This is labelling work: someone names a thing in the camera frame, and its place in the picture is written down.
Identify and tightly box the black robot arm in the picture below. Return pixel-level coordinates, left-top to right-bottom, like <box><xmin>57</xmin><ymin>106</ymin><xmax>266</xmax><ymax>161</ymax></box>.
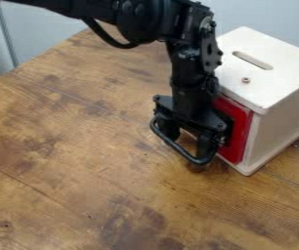
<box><xmin>0</xmin><ymin>0</ymin><xmax>228</xmax><ymax>165</ymax></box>

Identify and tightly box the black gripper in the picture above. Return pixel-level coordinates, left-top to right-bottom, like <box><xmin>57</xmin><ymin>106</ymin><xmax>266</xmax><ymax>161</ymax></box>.
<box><xmin>153</xmin><ymin>79</ymin><xmax>228</xmax><ymax>159</ymax></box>

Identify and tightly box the white wooden drawer cabinet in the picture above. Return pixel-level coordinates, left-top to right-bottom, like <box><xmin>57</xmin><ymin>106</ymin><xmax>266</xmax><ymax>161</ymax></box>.
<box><xmin>216</xmin><ymin>26</ymin><xmax>299</xmax><ymax>176</ymax></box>

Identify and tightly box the black metal drawer handle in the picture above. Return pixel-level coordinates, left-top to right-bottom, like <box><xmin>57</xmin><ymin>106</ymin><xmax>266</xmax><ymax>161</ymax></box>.
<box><xmin>149</xmin><ymin>117</ymin><xmax>213</xmax><ymax>167</ymax></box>

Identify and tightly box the red wooden drawer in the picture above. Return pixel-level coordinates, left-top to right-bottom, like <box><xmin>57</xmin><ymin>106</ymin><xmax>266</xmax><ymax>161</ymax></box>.
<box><xmin>213</xmin><ymin>96</ymin><xmax>254</xmax><ymax>165</ymax></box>

